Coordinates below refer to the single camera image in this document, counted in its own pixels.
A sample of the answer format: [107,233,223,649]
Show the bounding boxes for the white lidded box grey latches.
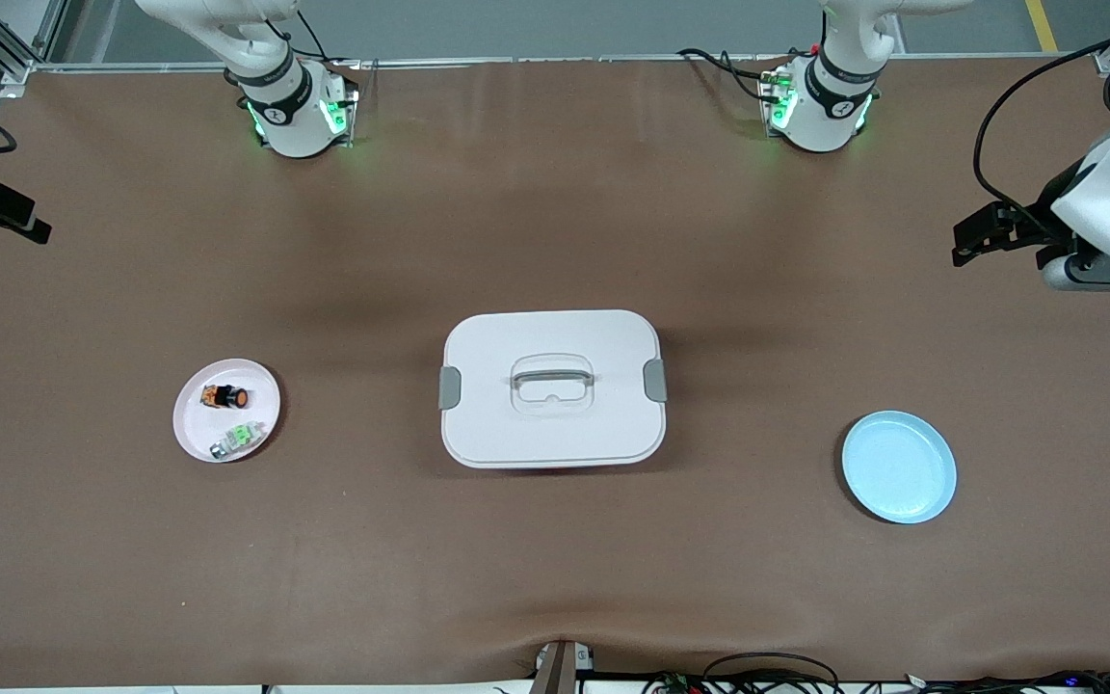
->
[438,309,669,470]

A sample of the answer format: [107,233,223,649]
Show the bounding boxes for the light blue round plate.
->
[841,411,958,525]

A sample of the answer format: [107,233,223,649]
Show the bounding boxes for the pink round plate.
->
[172,359,282,465]

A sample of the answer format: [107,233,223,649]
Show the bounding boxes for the brown table mat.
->
[0,56,1110,690]

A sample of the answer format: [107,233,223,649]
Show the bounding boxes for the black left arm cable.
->
[973,24,1110,242]

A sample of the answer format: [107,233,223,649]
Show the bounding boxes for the green push-button switch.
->
[209,421,267,461]

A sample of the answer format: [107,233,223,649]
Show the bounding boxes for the black left base cables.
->
[677,46,778,102]

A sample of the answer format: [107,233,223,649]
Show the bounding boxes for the black right base cable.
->
[266,8,363,68]

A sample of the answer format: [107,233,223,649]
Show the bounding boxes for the black cable bundle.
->
[647,670,1110,694]

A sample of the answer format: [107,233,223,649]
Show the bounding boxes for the black looped cable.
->
[702,653,842,694]

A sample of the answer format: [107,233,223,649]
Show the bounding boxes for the brown table edge bracket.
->
[529,640,595,694]

